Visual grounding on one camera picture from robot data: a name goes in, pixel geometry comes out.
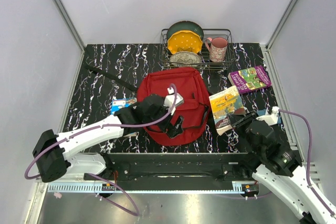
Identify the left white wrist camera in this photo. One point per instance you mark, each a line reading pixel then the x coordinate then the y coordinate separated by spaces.
pixel 172 100

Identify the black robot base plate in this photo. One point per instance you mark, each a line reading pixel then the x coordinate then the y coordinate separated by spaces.
pixel 222 166

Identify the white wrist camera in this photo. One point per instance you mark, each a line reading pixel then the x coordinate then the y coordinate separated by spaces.
pixel 172 100
pixel 274 109

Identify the dark green plate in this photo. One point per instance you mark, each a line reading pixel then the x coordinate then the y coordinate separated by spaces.
pixel 185 25

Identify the purple treehouse paperback book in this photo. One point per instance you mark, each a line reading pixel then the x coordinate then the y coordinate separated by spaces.
pixel 250 79

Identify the yellow paperback book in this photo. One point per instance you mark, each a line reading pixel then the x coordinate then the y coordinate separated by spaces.
pixel 223 104

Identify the red student backpack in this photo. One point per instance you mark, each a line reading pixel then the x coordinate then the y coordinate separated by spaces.
pixel 189 84

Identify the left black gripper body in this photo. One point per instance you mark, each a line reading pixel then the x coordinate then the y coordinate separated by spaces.
pixel 166 125

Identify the yellow dotted plate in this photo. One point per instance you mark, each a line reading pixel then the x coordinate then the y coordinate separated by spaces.
pixel 184 40

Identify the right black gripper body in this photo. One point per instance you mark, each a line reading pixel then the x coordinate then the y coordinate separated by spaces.
pixel 247 133

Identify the blue comic paperback book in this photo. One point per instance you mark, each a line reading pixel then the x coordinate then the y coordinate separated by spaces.
pixel 118 104

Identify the grey patterned small plate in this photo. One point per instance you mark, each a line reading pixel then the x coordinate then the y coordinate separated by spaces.
pixel 185 58

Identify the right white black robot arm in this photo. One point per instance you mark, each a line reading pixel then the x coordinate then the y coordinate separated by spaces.
pixel 279 168

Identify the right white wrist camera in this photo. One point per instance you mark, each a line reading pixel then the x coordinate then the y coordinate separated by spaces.
pixel 274 109

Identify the blue card wallet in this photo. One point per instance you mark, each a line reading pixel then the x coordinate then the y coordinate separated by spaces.
pixel 269 117

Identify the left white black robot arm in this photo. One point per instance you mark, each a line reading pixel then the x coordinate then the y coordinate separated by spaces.
pixel 57 155

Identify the pink patterned mug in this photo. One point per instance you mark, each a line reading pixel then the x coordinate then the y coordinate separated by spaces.
pixel 217 48

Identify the aluminium frame rail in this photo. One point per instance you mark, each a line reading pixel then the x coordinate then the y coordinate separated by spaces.
pixel 70 25

